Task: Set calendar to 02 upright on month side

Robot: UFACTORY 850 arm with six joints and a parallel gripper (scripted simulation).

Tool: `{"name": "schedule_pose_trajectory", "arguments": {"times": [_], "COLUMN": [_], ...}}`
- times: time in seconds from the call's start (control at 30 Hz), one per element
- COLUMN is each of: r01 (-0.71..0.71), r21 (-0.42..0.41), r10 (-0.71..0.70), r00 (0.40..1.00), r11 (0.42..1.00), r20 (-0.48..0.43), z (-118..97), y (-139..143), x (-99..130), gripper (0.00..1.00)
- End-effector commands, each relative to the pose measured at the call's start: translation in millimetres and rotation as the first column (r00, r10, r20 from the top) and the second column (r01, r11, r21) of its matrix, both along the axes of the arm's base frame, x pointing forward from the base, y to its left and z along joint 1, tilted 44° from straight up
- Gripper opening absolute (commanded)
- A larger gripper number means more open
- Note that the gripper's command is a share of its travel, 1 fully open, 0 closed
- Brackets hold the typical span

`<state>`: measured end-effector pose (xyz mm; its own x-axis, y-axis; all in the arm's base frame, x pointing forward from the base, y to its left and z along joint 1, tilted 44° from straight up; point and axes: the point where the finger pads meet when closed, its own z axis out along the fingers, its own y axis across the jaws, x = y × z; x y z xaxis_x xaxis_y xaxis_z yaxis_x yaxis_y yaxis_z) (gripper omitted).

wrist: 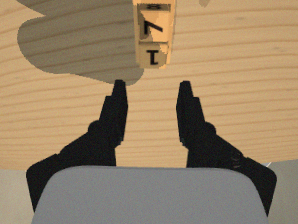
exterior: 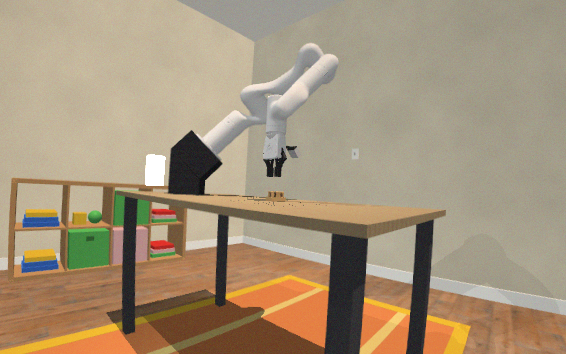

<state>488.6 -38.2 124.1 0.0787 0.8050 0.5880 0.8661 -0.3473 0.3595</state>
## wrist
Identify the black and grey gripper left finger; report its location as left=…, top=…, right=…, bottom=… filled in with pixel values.
left=26, top=80, right=128, bottom=212

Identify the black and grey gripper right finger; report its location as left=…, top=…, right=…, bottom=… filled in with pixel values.
left=176, top=81, right=277, bottom=217

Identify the tan cardboard cube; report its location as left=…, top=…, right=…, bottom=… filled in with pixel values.
left=139, top=41, right=168, bottom=69
left=137, top=4, right=170, bottom=42

